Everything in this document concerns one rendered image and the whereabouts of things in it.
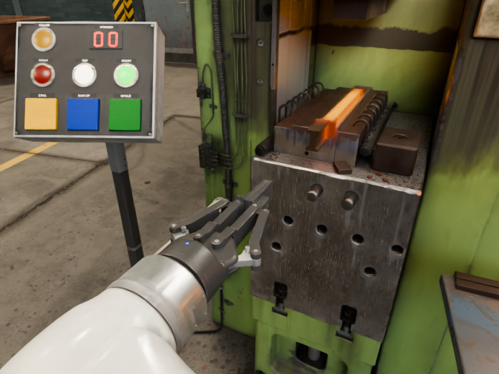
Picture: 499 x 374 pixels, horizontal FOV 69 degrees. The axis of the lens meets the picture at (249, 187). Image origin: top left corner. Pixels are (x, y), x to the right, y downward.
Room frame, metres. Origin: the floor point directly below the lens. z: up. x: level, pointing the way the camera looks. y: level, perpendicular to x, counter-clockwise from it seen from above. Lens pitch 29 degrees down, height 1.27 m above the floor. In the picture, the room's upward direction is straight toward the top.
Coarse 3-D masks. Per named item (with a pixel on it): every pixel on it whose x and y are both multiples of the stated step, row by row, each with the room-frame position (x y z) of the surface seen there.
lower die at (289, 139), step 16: (320, 96) 1.10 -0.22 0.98; (336, 96) 1.07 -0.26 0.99; (368, 96) 1.06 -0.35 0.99; (384, 96) 1.06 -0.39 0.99; (304, 112) 0.95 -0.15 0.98; (320, 112) 0.91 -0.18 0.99; (352, 112) 0.90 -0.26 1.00; (368, 112) 0.91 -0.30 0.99; (288, 128) 0.82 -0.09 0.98; (304, 128) 0.80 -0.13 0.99; (336, 128) 0.77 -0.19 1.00; (352, 128) 0.78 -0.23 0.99; (288, 144) 0.82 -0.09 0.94; (304, 144) 0.80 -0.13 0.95; (336, 144) 0.77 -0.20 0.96; (352, 144) 0.75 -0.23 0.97; (336, 160) 0.77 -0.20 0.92; (352, 160) 0.75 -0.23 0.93
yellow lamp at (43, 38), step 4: (40, 32) 0.94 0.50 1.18; (44, 32) 0.94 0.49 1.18; (48, 32) 0.94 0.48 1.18; (36, 36) 0.93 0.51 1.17; (40, 36) 0.93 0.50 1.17; (44, 36) 0.93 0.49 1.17; (48, 36) 0.93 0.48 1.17; (52, 36) 0.93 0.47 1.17; (36, 40) 0.93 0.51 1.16; (40, 40) 0.93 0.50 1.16; (44, 40) 0.93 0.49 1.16; (48, 40) 0.93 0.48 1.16; (52, 40) 0.93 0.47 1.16; (36, 44) 0.92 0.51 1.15; (40, 44) 0.92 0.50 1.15; (44, 44) 0.92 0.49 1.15; (48, 44) 0.92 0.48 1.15
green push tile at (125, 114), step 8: (112, 104) 0.84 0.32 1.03; (120, 104) 0.84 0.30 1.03; (128, 104) 0.84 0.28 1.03; (136, 104) 0.84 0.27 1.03; (112, 112) 0.83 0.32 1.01; (120, 112) 0.83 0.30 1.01; (128, 112) 0.83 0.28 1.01; (136, 112) 0.83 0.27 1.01; (112, 120) 0.82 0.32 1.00; (120, 120) 0.82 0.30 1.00; (128, 120) 0.82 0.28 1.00; (136, 120) 0.82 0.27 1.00; (112, 128) 0.81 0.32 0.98; (120, 128) 0.81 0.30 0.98; (128, 128) 0.81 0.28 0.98; (136, 128) 0.81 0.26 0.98
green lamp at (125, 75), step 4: (120, 68) 0.89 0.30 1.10; (124, 68) 0.89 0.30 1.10; (128, 68) 0.89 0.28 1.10; (132, 68) 0.89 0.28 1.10; (120, 72) 0.88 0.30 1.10; (124, 72) 0.88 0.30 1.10; (128, 72) 0.88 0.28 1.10; (132, 72) 0.88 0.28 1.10; (120, 76) 0.88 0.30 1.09; (124, 76) 0.88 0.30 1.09; (128, 76) 0.88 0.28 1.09; (132, 76) 0.88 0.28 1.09; (120, 80) 0.88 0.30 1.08; (124, 80) 0.87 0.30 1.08; (128, 80) 0.87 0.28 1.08; (132, 80) 0.88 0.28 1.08
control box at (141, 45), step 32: (32, 32) 0.94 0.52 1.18; (64, 32) 0.94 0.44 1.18; (128, 32) 0.94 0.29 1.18; (160, 32) 0.97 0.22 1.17; (32, 64) 0.90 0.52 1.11; (64, 64) 0.90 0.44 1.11; (96, 64) 0.90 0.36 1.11; (128, 64) 0.90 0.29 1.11; (160, 64) 0.94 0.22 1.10; (32, 96) 0.86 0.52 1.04; (64, 96) 0.86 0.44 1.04; (96, 96) 0.86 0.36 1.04; (128, 96) 0.86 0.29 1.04; (160, 96) 0.91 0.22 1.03; (64, 128) 0.82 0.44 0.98; (160, 128) 0.87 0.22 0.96
